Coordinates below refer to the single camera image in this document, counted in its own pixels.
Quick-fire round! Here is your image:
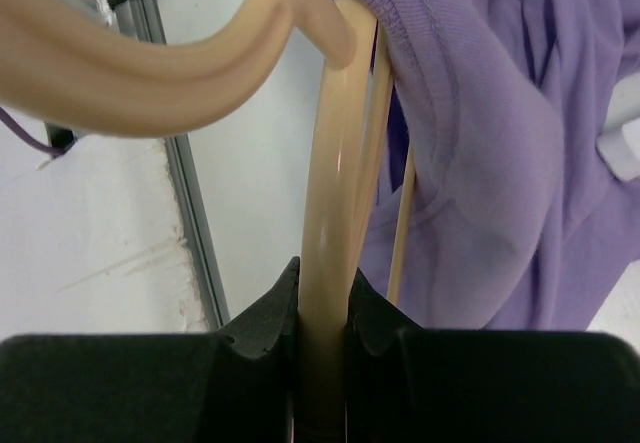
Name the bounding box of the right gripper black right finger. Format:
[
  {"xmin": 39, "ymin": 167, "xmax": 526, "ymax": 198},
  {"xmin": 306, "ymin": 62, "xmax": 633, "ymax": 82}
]
[{"xmin": 345, "ymin": 276, "xmax": 639, "ymax": 442}]

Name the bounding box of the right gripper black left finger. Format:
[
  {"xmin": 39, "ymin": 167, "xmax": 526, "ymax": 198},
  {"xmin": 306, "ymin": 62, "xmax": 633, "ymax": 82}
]
[{"xmin": 1, "ymin": 258, "xmax": 300, "ymax": 442}]

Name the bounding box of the purple t shirt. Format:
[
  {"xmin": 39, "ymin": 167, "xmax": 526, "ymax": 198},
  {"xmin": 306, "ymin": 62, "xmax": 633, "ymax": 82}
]
[{"xmin": 360, "ymin": 0, "xmax": 639, "ymax": 331}]

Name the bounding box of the beige hanger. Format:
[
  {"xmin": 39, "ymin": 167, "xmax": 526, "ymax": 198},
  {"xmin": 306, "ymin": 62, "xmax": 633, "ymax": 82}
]
[{"xmin": 1, "ymin": 0, "xmax": 392, "ymax": 442}]

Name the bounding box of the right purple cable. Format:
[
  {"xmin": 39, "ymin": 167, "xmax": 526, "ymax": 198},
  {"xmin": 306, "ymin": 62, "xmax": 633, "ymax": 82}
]
[{"xmin": 0, "ymin": 106, "xmax": 61, "ymax": 159}]

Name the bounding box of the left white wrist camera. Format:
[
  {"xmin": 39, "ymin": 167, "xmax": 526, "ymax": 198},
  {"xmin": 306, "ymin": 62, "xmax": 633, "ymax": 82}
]
[{"xmin": 596, "ymin": 118, "xmax": 640, "ymax": 182}]

